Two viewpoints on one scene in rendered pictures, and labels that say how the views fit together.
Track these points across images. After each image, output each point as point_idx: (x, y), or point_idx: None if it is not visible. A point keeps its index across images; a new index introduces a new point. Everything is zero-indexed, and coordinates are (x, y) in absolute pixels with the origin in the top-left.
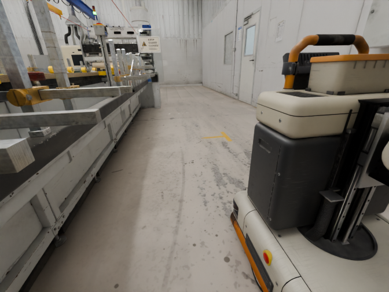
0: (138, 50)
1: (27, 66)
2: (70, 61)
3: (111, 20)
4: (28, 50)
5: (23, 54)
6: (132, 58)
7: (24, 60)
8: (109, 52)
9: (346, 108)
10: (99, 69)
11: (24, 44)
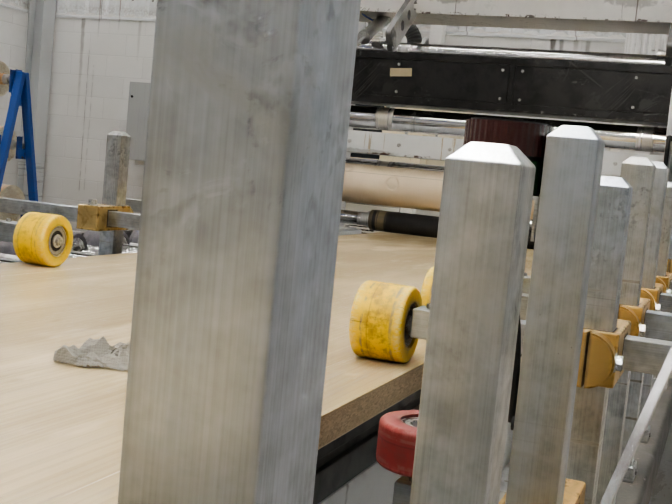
0: (664, 114)
1: (94, 126)
2: (128, 153)
3: None
4: (121, 60)
5: (99, 75)
6: (648, 224)
7: (93, 101)
8: (449, 108)
9: None
10: (347, 212)
11: (117, 38)
